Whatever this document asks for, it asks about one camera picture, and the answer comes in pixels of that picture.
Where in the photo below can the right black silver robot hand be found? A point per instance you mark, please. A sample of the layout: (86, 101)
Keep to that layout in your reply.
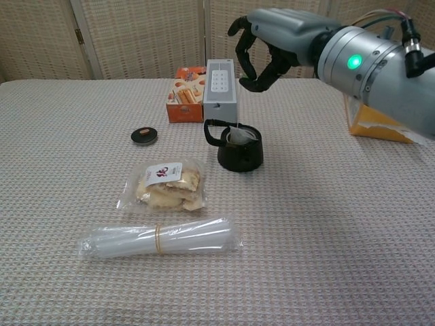
(289, 29)

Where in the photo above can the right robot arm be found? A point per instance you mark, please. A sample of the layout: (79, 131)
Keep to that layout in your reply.
(380, 78)

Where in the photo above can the black cast iron teapot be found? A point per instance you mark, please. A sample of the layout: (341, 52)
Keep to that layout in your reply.
(241, 158)

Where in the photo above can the black teapot lid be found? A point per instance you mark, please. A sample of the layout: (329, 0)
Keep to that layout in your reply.
(144, 136)

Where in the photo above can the pastry packet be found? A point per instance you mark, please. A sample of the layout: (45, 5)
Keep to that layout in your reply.
(166, 190)

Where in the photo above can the grey power strip box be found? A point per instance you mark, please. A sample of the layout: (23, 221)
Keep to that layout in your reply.
(220, 102)

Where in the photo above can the orange snack box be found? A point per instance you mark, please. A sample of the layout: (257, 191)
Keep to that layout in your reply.
(183, 98)

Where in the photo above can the yellow cat print tissue pack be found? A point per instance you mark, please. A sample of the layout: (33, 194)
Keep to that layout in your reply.
(374, 125)

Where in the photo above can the woven folding screen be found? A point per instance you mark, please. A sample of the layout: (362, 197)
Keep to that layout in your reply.
(142, 37)

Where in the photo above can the pink woven tablecloth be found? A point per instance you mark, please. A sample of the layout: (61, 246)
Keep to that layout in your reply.
(306, 220)

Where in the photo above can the clear bundle of straws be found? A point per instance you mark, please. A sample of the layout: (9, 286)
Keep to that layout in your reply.
(156, 239)

